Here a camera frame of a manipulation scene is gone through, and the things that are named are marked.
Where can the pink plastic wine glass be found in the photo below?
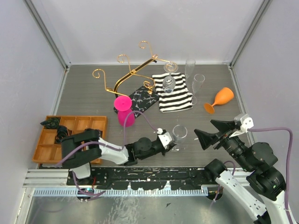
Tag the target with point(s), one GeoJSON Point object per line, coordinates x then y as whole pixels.
{"type": "Point", "coordinates": [123, 106]}

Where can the white slotted cable duct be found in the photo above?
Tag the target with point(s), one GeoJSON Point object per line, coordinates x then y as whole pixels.
{"type": "Point", "coordinates": [64, 192]}

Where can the green patterned rolled tie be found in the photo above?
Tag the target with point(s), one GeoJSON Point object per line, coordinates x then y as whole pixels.
{"type": "Point", "coordinates": [51, 123]}

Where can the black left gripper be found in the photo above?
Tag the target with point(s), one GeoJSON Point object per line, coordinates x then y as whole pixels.
{"type": "Point", "coordinates": [169, 147]}

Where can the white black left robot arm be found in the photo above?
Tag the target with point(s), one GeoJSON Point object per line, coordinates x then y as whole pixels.
{"type": "Point", "coordinates": [80, 149]}

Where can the orange wooden compartment tray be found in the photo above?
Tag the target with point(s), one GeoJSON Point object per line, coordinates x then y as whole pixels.
{"type": "Point", "coordinates": [48, 151]}

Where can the orange floral rolled tie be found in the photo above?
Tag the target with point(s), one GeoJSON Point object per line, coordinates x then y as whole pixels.
{"type": "Point", "coordinates": [62, 132]}

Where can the clear stemmed wine glass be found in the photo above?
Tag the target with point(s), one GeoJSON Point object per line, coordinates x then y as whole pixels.
{"type": "Point", "coordinates": [179, 134]}

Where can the gold wine glass rack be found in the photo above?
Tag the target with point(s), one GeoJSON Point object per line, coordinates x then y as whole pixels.
{"type": "Point", "coordinates": [129, 80]}

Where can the orange plastic wine glass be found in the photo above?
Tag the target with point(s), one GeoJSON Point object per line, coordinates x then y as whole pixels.
{"type": "Point", "coordinates": [222, 97]}

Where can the tall clear champagne flute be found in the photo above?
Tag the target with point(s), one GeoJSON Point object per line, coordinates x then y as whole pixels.
{"type": "Point", "coordinates": [189, 67]}

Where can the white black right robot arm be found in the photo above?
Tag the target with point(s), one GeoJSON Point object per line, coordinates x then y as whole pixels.
{"type": "Point", "coordinates": [258, 160]}

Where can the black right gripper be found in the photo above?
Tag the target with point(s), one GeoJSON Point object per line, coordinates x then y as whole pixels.
{"type": "Point", "coordinates": [205, 138]}

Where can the black white striped cloth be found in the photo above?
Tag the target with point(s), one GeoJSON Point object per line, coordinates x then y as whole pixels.
{"type": "Point", "coordinates": [179, 99]}

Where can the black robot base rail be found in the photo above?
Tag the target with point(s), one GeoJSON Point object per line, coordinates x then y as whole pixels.
{"type": "Point", "coordinates": [123, 178]}

